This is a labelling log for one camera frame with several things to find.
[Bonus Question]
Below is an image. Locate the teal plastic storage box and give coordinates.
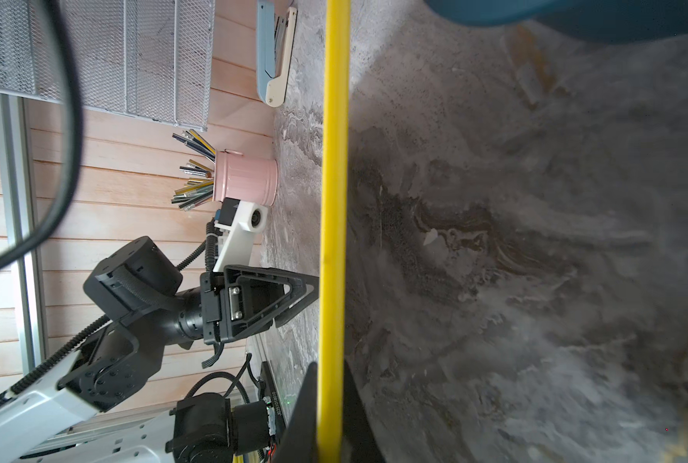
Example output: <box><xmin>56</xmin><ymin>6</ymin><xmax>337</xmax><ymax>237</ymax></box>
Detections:
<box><xmin>426</xmin><ymin>0</ymin><xmax>688</xmax><ymax>44</ymax></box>

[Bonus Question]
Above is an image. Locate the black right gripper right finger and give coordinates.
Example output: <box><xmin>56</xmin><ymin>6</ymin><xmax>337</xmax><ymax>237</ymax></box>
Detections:
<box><xmin>342</xmin><ymin>362</ymin><xmax>386</xmax><ymax>463</ymax></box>

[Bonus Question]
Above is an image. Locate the yellow-framed whiteboard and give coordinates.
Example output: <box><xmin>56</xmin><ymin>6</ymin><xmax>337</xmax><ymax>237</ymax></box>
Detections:
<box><xmin>316</xmin><ymin>1</ymin><xmax>351</xmax><ymax>462</ymax></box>

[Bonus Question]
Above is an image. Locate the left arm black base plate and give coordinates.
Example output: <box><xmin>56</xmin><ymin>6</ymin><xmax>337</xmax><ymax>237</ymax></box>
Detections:
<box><xmin>257</xmin><ymin>361</ymin><xmax>287</xmax><ymax>448</ymax></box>

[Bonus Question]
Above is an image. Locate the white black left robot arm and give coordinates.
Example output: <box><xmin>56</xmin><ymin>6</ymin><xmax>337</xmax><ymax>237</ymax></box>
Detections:
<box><xmin>0</xmin><ymin>237</ymin><xmax>319</xmax><ymax>462</ymax></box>

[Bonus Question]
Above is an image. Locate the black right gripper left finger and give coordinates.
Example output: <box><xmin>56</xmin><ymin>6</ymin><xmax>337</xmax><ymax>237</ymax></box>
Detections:
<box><xmin>271</xmin><ymin>362</ymin><xmax>318</xmax><ymax>463</ymax></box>

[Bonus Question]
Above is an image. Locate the light blue stapler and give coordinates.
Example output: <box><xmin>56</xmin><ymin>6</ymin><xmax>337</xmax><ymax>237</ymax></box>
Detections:
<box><xmin>255</xmin><ymin>0</ymin><xmax>298</xmax><ymax>108</ymax></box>

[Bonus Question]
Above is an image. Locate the white wire wall shelf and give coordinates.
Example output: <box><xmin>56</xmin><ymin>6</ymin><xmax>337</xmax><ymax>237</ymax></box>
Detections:
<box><xmin>0</xmin><ymin>0</ymin><xmax>215</xmax><ymax>131</ymax></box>

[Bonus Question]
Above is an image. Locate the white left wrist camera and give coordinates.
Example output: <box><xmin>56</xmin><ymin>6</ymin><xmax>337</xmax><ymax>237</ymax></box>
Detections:
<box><xmin>213</xmin><ymin>198</ymin><xmax>269</xmax><ymax>273</ymax></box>

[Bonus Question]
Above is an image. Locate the pink pencil cup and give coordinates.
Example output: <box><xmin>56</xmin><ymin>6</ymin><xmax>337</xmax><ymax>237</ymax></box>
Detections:
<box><xmin>213</xmin><ymin>150</ymin><xmax>278</xmax><ymax>206</ymax></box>

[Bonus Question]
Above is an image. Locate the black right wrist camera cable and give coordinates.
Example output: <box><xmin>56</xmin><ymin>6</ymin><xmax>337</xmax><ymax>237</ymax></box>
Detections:
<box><xmin>0</xmin><ymin>0</ymin><xmax>85</xmax><ymax>285</ymax></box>

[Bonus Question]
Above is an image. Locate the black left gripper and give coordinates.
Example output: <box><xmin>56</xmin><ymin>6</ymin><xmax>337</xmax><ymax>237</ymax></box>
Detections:
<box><xmin>199</xmin><ymin>265</ymin><xmax>319</xmax><ymax>345</ymax></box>

